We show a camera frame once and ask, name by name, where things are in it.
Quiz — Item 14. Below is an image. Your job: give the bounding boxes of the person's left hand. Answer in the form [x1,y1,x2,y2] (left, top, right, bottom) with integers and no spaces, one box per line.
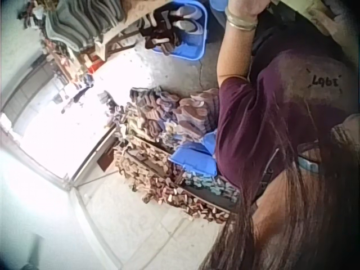
[229,0,272,18]

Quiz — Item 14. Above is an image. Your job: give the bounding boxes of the silver bangle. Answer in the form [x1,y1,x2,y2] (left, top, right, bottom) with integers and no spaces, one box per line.
[224,6,258,26]

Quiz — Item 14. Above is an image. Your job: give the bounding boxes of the gold bangle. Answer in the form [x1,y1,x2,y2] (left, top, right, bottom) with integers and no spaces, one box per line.
[227,21,258,32]

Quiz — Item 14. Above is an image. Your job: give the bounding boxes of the blue plastic tub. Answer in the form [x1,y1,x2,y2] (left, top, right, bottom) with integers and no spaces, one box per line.
[209,0,229,18]

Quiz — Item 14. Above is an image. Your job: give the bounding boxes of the person's legs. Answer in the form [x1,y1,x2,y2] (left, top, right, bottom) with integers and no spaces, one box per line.
[249,12,341,59]

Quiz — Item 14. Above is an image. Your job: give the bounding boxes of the blue crate of socks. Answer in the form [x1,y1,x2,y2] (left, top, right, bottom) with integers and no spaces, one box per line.
[139,0,209,61]

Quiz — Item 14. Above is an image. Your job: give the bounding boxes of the heap of brown striped socks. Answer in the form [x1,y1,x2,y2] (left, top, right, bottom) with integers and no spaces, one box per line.
[97,86,223,147]

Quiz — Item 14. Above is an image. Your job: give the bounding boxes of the wooden table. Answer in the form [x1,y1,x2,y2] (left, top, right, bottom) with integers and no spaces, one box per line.
[92,12,149,62]

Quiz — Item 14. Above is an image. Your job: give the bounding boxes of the empty blue crate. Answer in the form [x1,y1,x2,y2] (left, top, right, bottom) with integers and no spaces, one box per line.
[168,131,219,184]

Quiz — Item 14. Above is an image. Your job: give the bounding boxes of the red box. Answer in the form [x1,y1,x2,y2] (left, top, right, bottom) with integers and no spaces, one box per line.
[86,60,102,74]

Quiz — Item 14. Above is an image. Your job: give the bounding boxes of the brown cardboard box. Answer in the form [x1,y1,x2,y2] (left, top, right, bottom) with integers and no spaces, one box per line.
[96,148,116,173]

